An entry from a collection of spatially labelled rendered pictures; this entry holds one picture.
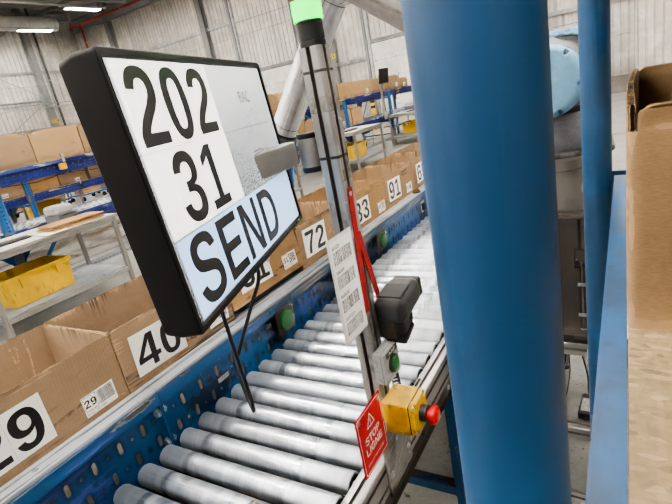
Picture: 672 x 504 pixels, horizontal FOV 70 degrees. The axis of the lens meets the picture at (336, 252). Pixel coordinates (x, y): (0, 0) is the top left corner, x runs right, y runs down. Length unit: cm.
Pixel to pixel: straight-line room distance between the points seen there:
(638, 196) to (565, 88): 88
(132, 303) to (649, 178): 152
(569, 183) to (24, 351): 145
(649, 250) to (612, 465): 10
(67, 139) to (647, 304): 641
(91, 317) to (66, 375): 38
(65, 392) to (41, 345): 31
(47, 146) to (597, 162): 612
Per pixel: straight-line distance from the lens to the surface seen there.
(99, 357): 124
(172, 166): 57
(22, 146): 626
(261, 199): 78
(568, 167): 136
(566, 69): 111
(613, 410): 21
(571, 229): 136
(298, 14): 86
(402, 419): 102
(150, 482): 126
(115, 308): 160
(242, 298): 153
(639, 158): 24
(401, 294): 94
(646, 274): 25
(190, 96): 66
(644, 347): 25
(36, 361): 150
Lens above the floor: 147
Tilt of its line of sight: 18 degrees down
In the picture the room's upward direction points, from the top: 11 degrees counter-clockwise
